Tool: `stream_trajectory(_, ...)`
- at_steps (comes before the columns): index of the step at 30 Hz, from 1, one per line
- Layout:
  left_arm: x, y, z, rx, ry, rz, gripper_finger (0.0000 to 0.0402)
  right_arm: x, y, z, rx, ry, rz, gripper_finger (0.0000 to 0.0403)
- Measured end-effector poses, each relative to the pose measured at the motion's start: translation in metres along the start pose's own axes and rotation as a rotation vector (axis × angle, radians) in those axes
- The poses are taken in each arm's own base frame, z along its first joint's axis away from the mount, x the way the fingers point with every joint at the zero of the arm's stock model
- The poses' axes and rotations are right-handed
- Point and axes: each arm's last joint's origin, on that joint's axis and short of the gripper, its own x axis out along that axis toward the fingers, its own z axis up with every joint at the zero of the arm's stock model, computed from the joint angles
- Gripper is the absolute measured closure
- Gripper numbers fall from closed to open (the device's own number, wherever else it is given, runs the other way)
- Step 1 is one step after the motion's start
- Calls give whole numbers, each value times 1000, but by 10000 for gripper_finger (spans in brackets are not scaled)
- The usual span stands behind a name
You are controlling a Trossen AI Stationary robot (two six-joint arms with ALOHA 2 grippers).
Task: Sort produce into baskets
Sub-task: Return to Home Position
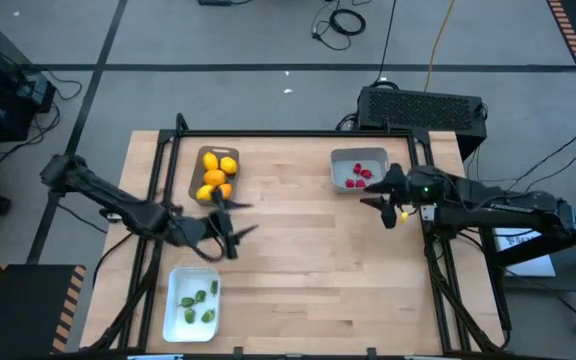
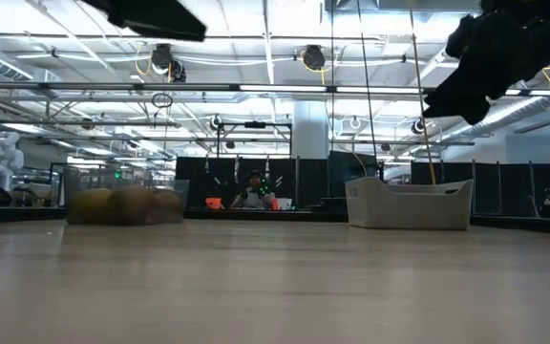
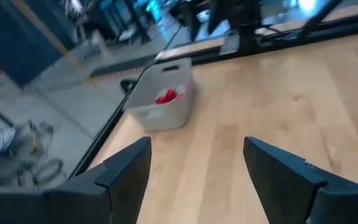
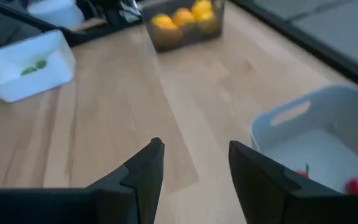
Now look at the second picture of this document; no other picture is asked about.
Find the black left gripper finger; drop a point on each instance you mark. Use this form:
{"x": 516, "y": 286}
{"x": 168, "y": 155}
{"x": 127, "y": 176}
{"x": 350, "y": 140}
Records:
{"x": 170, "y": 19}

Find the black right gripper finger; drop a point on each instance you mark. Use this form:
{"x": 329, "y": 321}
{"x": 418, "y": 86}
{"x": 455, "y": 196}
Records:
{"x": 449, "y": 102}
{"x": 479, "y": 109}

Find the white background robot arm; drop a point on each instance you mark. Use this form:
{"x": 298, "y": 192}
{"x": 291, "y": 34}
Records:
{"x": 5, "y": 153}

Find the light grey plastic basket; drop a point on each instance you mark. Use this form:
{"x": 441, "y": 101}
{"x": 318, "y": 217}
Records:
{"x": 399, "y": 205}

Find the dark teal partition panel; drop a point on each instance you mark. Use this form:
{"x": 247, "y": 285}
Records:
{"x": 351, "y": 167}

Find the long ceiling light bar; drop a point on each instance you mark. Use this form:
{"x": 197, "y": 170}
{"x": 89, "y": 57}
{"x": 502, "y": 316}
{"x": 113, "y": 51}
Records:
{"x": 280, "y": 88}

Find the white building column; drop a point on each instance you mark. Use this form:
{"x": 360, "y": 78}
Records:
{"x": 310, "y": 129}

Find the brown translucent basket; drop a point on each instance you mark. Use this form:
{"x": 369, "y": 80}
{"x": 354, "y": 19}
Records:
{"x": 77, "y": 181}

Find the orange box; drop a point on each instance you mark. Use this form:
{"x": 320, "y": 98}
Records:
{"x": 213, "y": 203}

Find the small white bin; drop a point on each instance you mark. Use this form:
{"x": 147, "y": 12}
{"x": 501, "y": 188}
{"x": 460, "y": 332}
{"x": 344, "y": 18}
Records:
{"x": 284, "y": 203}

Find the black partition wall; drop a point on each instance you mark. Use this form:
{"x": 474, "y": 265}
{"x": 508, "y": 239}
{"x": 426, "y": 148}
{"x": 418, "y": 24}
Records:
{"x": 514, "y": 186}
{"x": 194, "y": 179}

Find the black background gantry frame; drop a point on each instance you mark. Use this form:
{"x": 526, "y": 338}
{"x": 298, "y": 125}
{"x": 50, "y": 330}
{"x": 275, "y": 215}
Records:
{"x": 256, "y": 124}

